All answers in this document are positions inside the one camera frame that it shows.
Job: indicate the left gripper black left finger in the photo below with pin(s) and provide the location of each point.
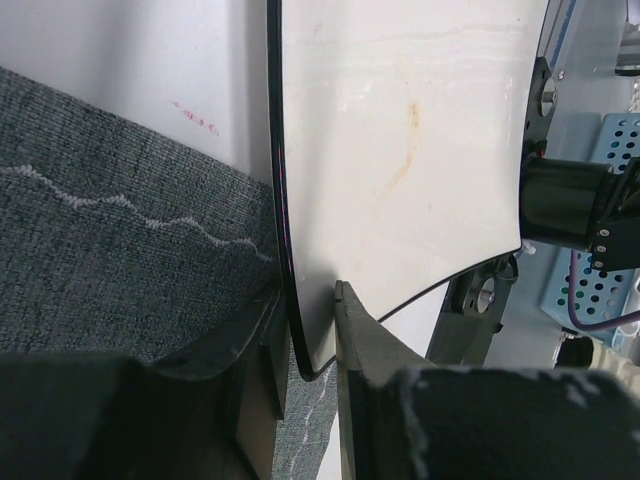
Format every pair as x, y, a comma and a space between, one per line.
208, 411

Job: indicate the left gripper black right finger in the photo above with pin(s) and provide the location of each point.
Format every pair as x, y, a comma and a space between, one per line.
402, 417

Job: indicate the dark grey cloth placemat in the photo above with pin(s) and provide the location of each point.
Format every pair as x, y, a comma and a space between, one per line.
118, 240

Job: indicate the white square plate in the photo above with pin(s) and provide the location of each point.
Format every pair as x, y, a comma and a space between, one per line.
396, 135

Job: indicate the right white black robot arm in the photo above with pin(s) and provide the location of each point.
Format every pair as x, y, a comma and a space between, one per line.
587, 207

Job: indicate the blue perforated bin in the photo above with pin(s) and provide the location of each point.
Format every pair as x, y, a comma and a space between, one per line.
599, 283

